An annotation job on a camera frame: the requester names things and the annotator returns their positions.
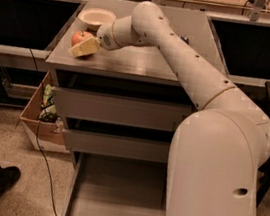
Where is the white bowl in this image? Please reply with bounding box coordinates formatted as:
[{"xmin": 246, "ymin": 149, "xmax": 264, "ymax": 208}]
[{"xmin": 78, "ymin": 8, "xmax": 116, "ymax": 30}]

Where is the green snack bag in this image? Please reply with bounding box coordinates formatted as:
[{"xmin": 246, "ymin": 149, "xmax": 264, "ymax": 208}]
[{"xmin": 38, "ymin": 84, "xmax": 57, "ymax": 123}]

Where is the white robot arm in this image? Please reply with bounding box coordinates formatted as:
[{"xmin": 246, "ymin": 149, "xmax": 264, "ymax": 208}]
[{"xmin": 71, "ymin": 1, "xmax": 270, "ymax": 216}]

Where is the grey drawer cabinet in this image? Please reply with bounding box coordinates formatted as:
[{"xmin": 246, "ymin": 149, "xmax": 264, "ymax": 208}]
[{"xmin": 22, "ymin": 0, "xmax": 239, "ymax": 216}]

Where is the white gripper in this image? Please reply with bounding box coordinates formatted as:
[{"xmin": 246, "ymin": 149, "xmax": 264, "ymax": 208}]
[{"xmin": 70, "ymin": 23, "xmax": 120, "ymax": 58}]

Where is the red apple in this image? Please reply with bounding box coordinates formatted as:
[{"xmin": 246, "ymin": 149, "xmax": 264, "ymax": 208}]
[{"xmin": 71, "ymin": 30, "xmax": 93, "ymax": 46}]

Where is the grey top drawer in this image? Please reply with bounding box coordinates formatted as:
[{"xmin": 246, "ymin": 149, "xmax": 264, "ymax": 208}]
[{"xmin": 52, "ymin": 87, "xmax": 192, "ymax": 132}]

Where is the grey bottom drawer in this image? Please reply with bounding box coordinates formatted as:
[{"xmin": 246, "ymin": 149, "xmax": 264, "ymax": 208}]
[{"xmin": 62, "ymin": 154, "xmax": 167, "ymax": 216}]

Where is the cardboard box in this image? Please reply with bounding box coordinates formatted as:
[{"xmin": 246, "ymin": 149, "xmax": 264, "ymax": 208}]
[{"xmin": 19, "ymin": 72, "xmax": 67, "ymax": 153}]

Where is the black floor cable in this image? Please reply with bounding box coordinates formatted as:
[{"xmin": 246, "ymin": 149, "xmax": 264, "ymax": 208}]
[{"xmin": 4, "ymin": 48, "xmax": 86, "ymax": 216}]

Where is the dark blue snack packet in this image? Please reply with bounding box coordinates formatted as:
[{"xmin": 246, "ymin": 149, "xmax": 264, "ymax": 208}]
[{"xmin": 180, "ymin": 36, "xmax": 189, "ymax": 44}]

